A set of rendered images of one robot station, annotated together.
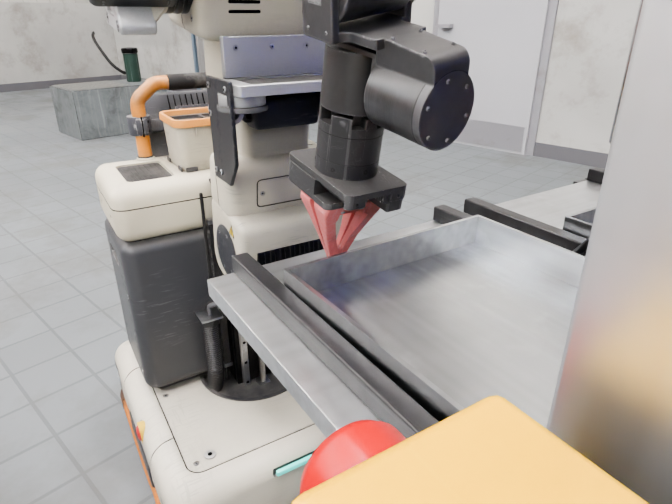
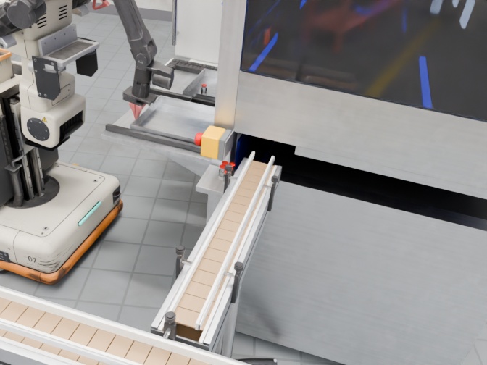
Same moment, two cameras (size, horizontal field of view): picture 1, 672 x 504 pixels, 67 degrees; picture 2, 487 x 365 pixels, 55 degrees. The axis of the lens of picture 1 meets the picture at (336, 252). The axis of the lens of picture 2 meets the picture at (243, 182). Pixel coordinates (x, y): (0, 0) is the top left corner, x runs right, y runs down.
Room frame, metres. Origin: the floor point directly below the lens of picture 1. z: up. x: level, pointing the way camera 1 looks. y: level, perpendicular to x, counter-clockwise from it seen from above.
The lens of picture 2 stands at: (-0.84, 0.77, 1.72)
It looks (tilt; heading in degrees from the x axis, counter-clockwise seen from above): 35 degrees down; 314
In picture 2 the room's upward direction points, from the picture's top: 7 degrees clockwise
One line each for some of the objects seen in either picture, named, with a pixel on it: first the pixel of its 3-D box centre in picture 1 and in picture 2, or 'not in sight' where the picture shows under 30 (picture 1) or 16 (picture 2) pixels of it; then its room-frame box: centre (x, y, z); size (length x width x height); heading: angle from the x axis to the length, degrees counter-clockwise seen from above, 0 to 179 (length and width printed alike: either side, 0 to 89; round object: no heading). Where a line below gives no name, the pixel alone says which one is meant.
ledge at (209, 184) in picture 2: not in sight; (224, 182); (0.03, -0.05, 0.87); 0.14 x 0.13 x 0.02; 32
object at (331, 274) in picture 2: not in sight; (356, 157); (0.26, -1.21, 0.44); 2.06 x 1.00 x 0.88; 122
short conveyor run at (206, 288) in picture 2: not in sight; (230, 232); (-0.20, 0.13, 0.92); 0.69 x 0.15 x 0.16; 122
